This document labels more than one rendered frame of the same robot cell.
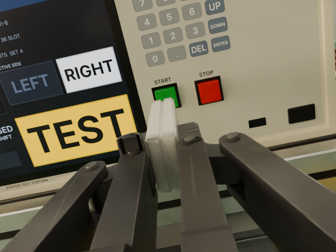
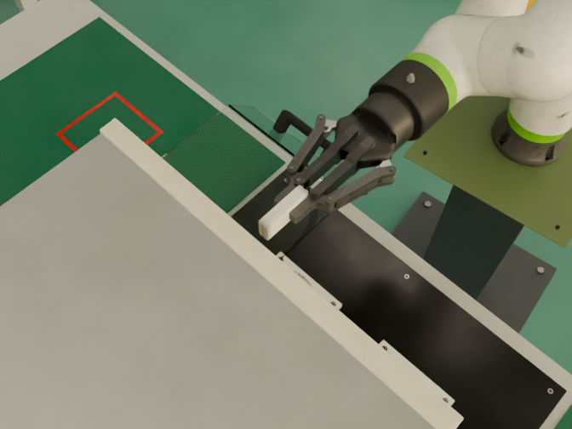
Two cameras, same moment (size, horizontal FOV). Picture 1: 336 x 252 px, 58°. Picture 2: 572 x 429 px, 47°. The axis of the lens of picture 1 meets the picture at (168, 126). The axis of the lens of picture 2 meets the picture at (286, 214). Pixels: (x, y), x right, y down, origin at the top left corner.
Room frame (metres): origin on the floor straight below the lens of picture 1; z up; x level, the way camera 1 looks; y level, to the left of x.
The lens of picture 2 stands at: (0.46, 0.25, 1.84)
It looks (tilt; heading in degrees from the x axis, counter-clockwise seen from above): 60 degrees down; 220
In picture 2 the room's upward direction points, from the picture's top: straight up
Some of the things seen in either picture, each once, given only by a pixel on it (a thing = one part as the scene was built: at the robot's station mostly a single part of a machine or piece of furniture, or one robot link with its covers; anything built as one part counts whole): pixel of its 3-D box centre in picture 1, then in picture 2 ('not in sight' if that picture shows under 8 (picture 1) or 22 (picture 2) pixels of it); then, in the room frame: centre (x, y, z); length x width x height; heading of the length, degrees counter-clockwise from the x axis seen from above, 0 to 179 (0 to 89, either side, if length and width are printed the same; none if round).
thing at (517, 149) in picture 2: not in sight; (539, 109); (-0.55, 0.10, 0.78); 0.26 x 0.15 x 0.06; 15
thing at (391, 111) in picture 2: not in sight; (369, 135); (0.01, 0.01, 1.18); 0.09 x 0.08 x 0.07; 176
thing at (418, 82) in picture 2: not in sight; (405, 105); (-0.07, 0.02, 1.18); 0.09 x 0.06 x 0.12; 86
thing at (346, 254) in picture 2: not in sight; (327, 362); (0.15, 0.09, 0.76); 0.64 x 0.47 x 0.02; 86
